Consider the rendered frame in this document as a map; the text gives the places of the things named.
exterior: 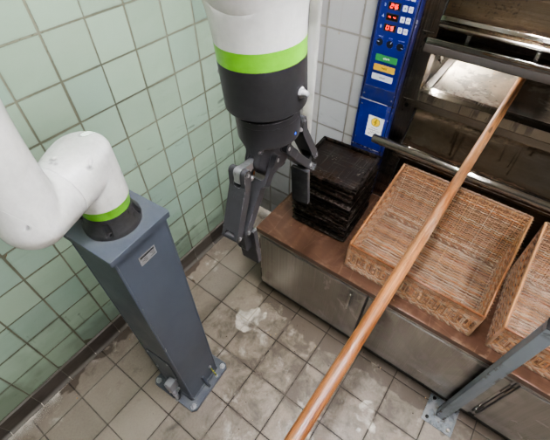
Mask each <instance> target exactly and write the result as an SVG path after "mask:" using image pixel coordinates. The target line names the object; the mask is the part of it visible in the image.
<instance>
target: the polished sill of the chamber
mask: <svg viewBox="0 0 550 440"><path fill-rule="evenodd" d="M416 100H417V101H420V102H422V103H425V104H428V105H431V106H434V107H439V108H442V109H444V110H447V111H450V112H453V113H457V114H460V115H463V116H465V117H468V118H471V119H474V120H479V121H482V122H484V123H487V124H488V123H489V122H490V120H491V119H492V117H493V115H494V114H495V113H496V112H497V110H498V109H497V108H496V107H491V106H488V105H486V104H483V103H479V102H476V101H474V100H468V99H466V98H463V97H459V96H456V95H454V94H451V93H446V92H443V91H440V90H437V89H434V88H431V87H427V86H424V87H423V88H422V89H421V90H420V92H419V93H418V95H417V99H416ZM498 127H500V128H503V129H505V130H508V131H512V132H514V133H517V134H522V135H524V136H527V137H530V138H533V139H535V140H538V141H543V142H545V143H548V144H550V124H548V123H545V122H542V121H539V120H534V119H531V118H528V117H525V116H522V115H519V114H516V113H511V112H508V111H506V113H505V115H504V117H503V119H502V120H501V122H500V123H499V124H498Z"/></svg>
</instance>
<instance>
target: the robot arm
mask: <svg viewBox="0 0 550 440"><path fill-rule="evenodd" d="M202 2H203V7H204V9H205V12H206V16H207V18H208V21H209V25H210V31H211V36H212V39H213V45H214V49H215V54H216V58H217V67H218V68H217V73H218V74H219V77H220V81H221V86H222V90H223V99H224V104H225V107H226V109H227V111H228V112H229V113H231V114H232V115H233V116H235V120H236V124H237V134H238V137H239V139H240V140H241V142H242V143H243V144H244V146H245V149H246V153H245V158H244V162H243V163H241V164H240V165H239V166H238V165H235V164H231V165H230V166H229V169H228V172H229V180H230V185H229V191H228V196H227V203H226V209H225V215H224V221H223V232H222V235H223V236H224V237H227V238H228V239H230V240H232V241H234V242H236V243H238V246H239V247H241V248H242V253H243V255H244V256H246V257H247V258H250V259H251V260H253V261H255V262H257V263H259V262H260V261H261V260H262V258H261V252H260V247H259V241H258V231H257V229H255V228H253V225H254V223H255V220H256V217H257V214H258V210H259V206H260V204H261V201H262V198H263V195H264V192H265V189H266V188H269V187H270V185H271V182H272V178H273V175H274V174H275V173H276V172H277V170H278V169H279V168H280V167H282V166H283V165H284V164H285V160H286V158H287V159H288V160H290V161H291V162H294V163H295V164H298V165H295V164H293V165H292V166H291V175H292V199H294V200H296V201H299V202H301V203H304V204H306V205H308V204H309V203H310V170H309V169H311V170H315V168H316V163H315V162H311V160H312V158H313V159H316V158H317V156H318V151H317V148H316V147H315V145H314V142H313V139H312V136H311V135H310V133H309V130H308V128H307V118H306V116H305V115H302V114H300V110H301V109H302V108H303V107H304V105H305V104H306V102H307V98H308V97H309V96H310V92H308V91H307V26H308V11H309V3H310V0H202ZM293 141H295V143H296V145H297V147H298V149H299V150H297V149H296V148H295V147H294V146H293V145H292V142H293ZM254 171H256V172H257V173H259V174H260V175H264V176H265V179H264V180H263V179H260V178H258V177H256V176H254V175H253V172H254ZM80 219H82V228H83V230H84V232H85V233H86V234H87V235H88V236H89V237H90V238H91V239H93V240H96V241H101V242H108V241H114V240H117V239H120V238H123V237H125V236H127V235H128V234H130V233H131V232H133V231H134V230H135V229H136V228H137V227H138V225H139V224H140V222H141V219H142V211H141V206H140V205H139V204H138V203H137V202H136V201H135V200H134V199H132V198H131V197H130V195H129V189H128V186H127V183H126V180H125V178H124V176H123V174H122V171H121V169H120V165H119V163H118V161H117V159H116V157H115V154H114V152H113V150H112V147H111V145H110V143H109V141H108V140H107V139H106V138H105V137H104V136H103V135H101V134H98V133H95V132H91V131H79V132H74V133H70V134H67V135H65V136H63V137H61V138H59V139H58V140H56V141H55V142H54V143H53V144H52V145H51V146H50V147H49V148H48V149H47V150H46V152H45V153H44V155H43V156H42V157H41V159H40V160H39V162H37V161H36V160H35V158H34V157H33V155H32V153H31V151H30V150H29V149H28V148H27V146H26V144H25V143H24V140H23V139H22V137H21V135H20V134H19V132H18V131H17V129H16V127H15V125H14V123H13V121H12V120H11V118H10V116H9V114H8V112H7V110H6V109H5V107H4V105H3V102H2V101H1V99H0V238H1V239H2V240H3V241H4V242H5V243H6V244H9V245H11V246H13V247H16V248H18V249H22V250H40V249H44V248H46V247H49V246H51V245H53V244H55V243H57V242H58V241H59V240H60V239H61V238H62V237H63V236H64V235H65V234H66V232H67V231H69V230H70V229H71V228H72V227H73V225H74V224H75V223H76V222H77V221H78V220H80Z"/></svg>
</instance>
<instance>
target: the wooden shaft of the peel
mask: <svg viewBox="0 0 550 440"><path fill-rule="evenodd" d="M525 81H526V79H524V78H521V77H518V79H517V80H516V82H515V83H514V85H513V86H512V88H511V90H510V91H509V93H508V94H507V95H506V97H505V99H504V100H503V102H502V103H501V105H500V106H499V108H498V110H497V112H496V113H495V114H494V115H493V117H492V119H491V120H490V122H489V123H488V125H487V127H486V128H485V130H484V132H483V133H482V134H481V135H480V137H479V138H478V141H477V142H476V144H475V145H474V147H473V148H472V150H471V152H470V153H469V154H468V155H467V157H466V159H465V160H464V162H463V164H462V165H461V167H460V168H459V170H458V171H457V173H456V174H455V176H454V177H453V179H452V180H451V182H450V184H449V185H448V187H447V188H446V190H445V191H444V193H443V194H442V196H441V197H440V199H439V200H438V202H437V204H436V206H435V207H434V209H433V210H432V211H431V212H430V214H429V216H428V217H427V219H426V221H425V222H424V224H423V226H422V227H421V229H420V230H419V231H418V232H417V234H416V236H415V238H414V239H413V241H412V242H411V244H410V245H409V247H408V249H407V250H406V251H405V253H404V254H403V256H402V258H401V259H400V261H399V262H398V264H397V265H396V267H395V269H394V270H393V271H392V273H391V274H390V276H389V277H388V279H387V281H386V282H385V284H384V286H383V287H382V289H381V290H380V291H379V293H378V294H377V296H376V297H375V300H374V301H373V303H372V304H371V306H370V307H369V309H368V310H367V311H366V313H365V314H364V316H363V318H362V319H361V321H360V323H359V324H358V326H357V327H356V328H355V330H354V332H353V333H352V335H351V336H350V338H349V339H348V341H347V343H346V344H345V346H344V347H343V348H342V350H341V351H340V353H339V355H338V356H337V358H336V359H335V361H334V362H333V365H332V366H331V367H330V368H329V370H328V371H327V373H326V375H325V376H324V378H323V380H322V381H321V383H320V385H319V386H318V387H317V388H316V390H315V391H314V393H313V395H312V397H311V398H310V400H309V401H308V403H307V404H306V406H305V407H304V408H303V410H302V412H301V413H300V415H299V417H298V418H297V420H296V421H295V423H294V424H293V426H292V427H291V429H290V430H289V432H288V433H287V435H286V436H285V438H284V440H306V437H307V436H308V434H309V432H310V431H311V429H312V428H313V426H314V424H315V423H316V421H317V420H318V418H319V416H320V414H321V413H322V411H323V409H324V408H325V407H326V405H327V403H328V402H329V400H330V398H331V397H332V395H333V393H334V391H335V390H336V389H337V387H338V386H339V384H340V382H341V380H342V379H343V377H344V375H345V374H346V372H347V371H348V369H349V368H350V366H351V364H352V363H353V361H354V359H355V357H356V355H357V354H358V353H359V352H360V350H361V348H362V346H363V344H364V343H365V341H366V340H367V338H368V336H369V335H370V333H371V332H372V330H373V329H374V327H375V325H376V323H377V321H378V320H379V318H380V317H381V316H382V314H383V312H384V310H385V309H386V307H387V306H388V303H389V302H390V300H391V299H392V298H393V296H394V294H395V292H396V291H397V289H398V287H399V286H400V284H401V283H402V281H403V280H404V278H405V276H406V275H407V273H408V271H409V269H410V268H411V266H412V265H413V264H414V262H415V260H416V258H417V257H418V255H419V253H420V252H421V250H422V248H423V247H424V246H425V244H426V242H427V241H428V239H429V237H430V235H431V233H432V232H433V230H434V229H435V228H436V226H437V224H438V222H439V221H440V219H441V218H442V216H443V214H444V212H445V211H446V210H447V208H448V207H449V205H450V203H451V201H452V199H453V198H454V196H455V195H456V193H457V192H458V190H459V188H460V187H461V185H462V184H463V182H464V180H465V178H466V176H467V175H468V174H469V172H470V171H471V169H472V167H473V165H474V164H475V162H476V160H477V159H478V157H479V156H480V154H481V153H482V151H483V149H484V148H485V146H486V144H487V142H488V141H489V140H490V138H491V137H492V135H493V133H494V131H495V130H496V128H497V126H498V124H499V123H500V122H501V120H502V119H503V117H504V115H505V113H506V111H507V110H508V108H509V107H510V105H511V104H512V102H513V100H514V99H515V97H516V96H517V94H518V92H519V90H520V88H521V87H522V86H523V85H524V83H525Z"/></svg>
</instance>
